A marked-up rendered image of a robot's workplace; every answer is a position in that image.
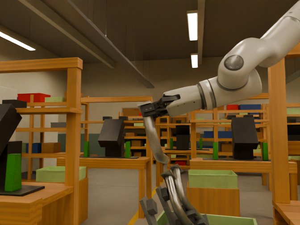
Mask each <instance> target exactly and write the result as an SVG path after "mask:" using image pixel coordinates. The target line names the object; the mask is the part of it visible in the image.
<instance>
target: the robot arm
mask: <svg viewBox="0 0 300 225"><path fill-rule="evenodd" d="M299 42H300V0H299V1H298V2H297V3H296V4H294V5H293V6H292V7H291V8H290V9H289V10H288V11H287V12H286V13H285V14H284V15H283V16H282V17H281V18H280V19H279V20H278V21H277V22H276V23H275V24H274V25H273V26H272V27H271V28H270V29H269V30H268V31H267V32H266V33H265V34H264V35H263V36H262V37H261V38H260V39H258V38H254V37H250V38H247V39H244V40H242V41H241V42H240V43H238V44H237V45H236V46H235V47H234V48H233V49H232V50H231V51H230V52H229V53H228V54H227V55H226V56H225V57H224V58H223V59H222V61H221V62H220V64H219V67H218V76H217V77H214V78H211V79H208V80H204V81H201V82H199V86H198V85H197V84H196V85H195V86H188V87H183V88H179V89H175V90H171V91H168V92H165V93H163V97H162V98H160V100H159V101H155V102H153V103H151V104H147V105H144V106H141V107H140V110H141V113H142V116H143V117H146V116H149V115H153V118H154V119H155V118H158V117H162V116H171V117H175V116H179V115H182V114H185V113H188V112H191V111H194V110H197V109H199V108H202V109H203V110H204V109H205V108H206V110H212V109H213V108H217V107H220V106H224V105H227V104H231V103H234V102H238V101H241V100H245V99H248V98H251V97H255V96H259V95H260V94H261V92H262V83H261V79H260V76H259V74H258V72H257V71H256V69H255V67H256V66H257V65H259V66H261V67H272V66H274V65H276V64H277V63H278V62H280V61H281V60H282V59H283V58H284V57H285V56H286V55H287V54H288V53H289V52H290V51H291V50H292V49H293V48H294V47H295V46H296V45H297V44H298V43H299ZM165 104H166V105H165Z"/></svg>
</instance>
